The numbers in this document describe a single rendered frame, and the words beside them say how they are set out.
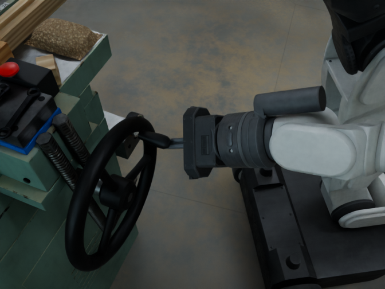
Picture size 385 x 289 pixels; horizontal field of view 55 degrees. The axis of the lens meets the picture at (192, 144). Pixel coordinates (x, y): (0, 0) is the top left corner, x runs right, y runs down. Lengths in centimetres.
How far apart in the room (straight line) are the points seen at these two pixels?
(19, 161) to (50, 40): 32
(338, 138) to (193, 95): 153
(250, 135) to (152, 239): 105
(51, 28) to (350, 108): 63
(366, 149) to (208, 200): 116
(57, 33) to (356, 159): 62
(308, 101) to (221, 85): 152
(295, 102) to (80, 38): 48
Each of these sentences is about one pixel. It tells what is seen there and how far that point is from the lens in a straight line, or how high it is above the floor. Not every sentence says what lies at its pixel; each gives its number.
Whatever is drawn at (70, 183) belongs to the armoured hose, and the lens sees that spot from 67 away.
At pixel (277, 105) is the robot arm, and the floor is 102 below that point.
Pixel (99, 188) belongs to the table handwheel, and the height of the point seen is 82.
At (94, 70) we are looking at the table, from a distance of 84.
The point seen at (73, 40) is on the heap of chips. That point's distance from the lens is 82.
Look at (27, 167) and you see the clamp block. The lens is 60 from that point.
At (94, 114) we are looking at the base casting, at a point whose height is 75.
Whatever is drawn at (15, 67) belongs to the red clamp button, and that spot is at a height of 102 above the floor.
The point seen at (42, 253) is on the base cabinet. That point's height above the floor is 59.
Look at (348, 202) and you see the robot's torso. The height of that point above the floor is 34.
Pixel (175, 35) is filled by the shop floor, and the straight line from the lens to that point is 234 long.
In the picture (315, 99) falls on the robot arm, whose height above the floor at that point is 105.
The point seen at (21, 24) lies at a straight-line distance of 89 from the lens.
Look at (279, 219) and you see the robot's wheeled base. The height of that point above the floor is 19.
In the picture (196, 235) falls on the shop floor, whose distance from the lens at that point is 152.
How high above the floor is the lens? 140
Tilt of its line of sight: 53 degrees down
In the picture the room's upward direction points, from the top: straight up
